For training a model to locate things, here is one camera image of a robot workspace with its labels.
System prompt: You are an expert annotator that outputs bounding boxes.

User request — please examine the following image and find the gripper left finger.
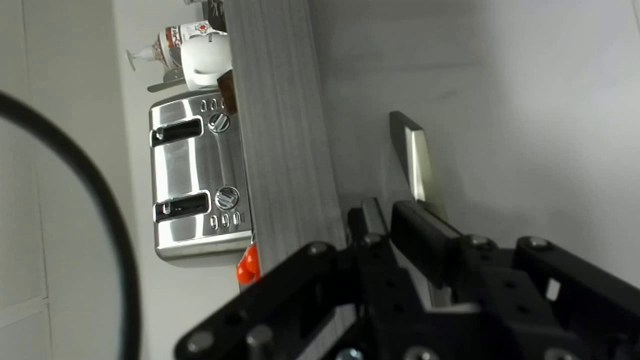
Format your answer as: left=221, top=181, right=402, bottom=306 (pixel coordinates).
left=174, top=197, right=426, bottom=360

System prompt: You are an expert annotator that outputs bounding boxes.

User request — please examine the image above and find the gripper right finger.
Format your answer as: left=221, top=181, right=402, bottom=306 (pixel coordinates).
left=390, top=200, right=640, bottom=360

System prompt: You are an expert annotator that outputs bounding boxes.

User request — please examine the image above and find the silver drawer handle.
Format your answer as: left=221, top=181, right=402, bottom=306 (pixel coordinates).
left=389, top=110, right=449, bottom=222

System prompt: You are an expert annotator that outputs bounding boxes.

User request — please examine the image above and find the white drawer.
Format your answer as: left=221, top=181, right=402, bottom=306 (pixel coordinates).
left=320, top=61, right=640, bottom=307

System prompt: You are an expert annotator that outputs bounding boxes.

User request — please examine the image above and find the white cabinet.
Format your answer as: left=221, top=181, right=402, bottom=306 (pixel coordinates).
left=306, top=0, right=640, bottom=311

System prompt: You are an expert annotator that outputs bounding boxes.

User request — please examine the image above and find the red object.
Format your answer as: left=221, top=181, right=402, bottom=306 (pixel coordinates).
left=236, top=243, right=261, bottom=285

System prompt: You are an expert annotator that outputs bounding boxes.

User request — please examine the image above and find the toaster knob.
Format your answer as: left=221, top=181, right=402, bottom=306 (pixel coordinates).
left=207, top=112, right=232, bottom=134
left=214, top=186, right=240, bottom=211

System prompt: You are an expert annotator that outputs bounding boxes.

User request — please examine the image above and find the black toaster lever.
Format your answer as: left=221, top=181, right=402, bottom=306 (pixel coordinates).
left=155, top=192, right=210, bottom=222
left=152, top=118, right=203, bottom=147

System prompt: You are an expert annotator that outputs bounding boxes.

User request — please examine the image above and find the silver toaster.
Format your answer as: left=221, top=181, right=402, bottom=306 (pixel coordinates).
left=148, top=89, right=254, bottom=262

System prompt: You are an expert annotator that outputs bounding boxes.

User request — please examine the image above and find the brown object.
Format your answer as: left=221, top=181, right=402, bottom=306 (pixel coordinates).
left=217, top=69, right=239, bottom=117

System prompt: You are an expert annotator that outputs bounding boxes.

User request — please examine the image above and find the grey utensil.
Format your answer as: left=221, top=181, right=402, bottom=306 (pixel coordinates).
left=147, top=67, right=186, bottom=94

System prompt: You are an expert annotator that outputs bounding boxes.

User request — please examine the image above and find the patterned goblet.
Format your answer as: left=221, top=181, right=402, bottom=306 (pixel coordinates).
left=125, top=20, right=227, bottom=72

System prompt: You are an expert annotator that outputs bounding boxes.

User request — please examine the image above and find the dark object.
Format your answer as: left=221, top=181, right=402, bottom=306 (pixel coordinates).
left=202, top=0, right=228, bottom=33

